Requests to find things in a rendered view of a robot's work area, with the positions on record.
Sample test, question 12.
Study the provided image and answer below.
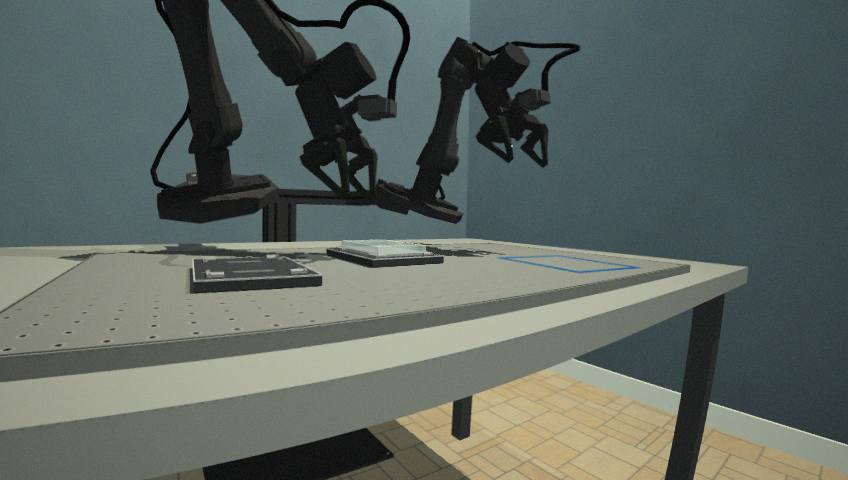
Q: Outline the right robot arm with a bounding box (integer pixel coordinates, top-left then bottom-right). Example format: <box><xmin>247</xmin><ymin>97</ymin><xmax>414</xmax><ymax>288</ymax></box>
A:
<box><xmin>158</xmin><ymin>0</ymin><xmax>397</xmax><ymax>204</ymax></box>

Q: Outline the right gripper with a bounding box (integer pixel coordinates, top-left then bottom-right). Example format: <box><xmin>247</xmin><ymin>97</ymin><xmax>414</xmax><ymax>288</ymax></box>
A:
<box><xmin>300</xmin><ymin>94</ymin><xmax>382</xmax><ymax>202</ymax></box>

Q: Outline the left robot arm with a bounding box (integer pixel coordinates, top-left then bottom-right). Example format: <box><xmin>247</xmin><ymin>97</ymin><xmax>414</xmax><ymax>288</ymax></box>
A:
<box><xmin>384</xmin><ymin>37</ymin><xmax>551</xmax><ymax>211</ymax></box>

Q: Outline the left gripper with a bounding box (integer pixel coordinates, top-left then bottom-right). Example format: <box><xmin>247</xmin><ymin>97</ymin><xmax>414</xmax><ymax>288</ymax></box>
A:
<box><xmin>476</xmin><ymin>88</ymin><xmax>549</xmax><ymax>168</ymax></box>

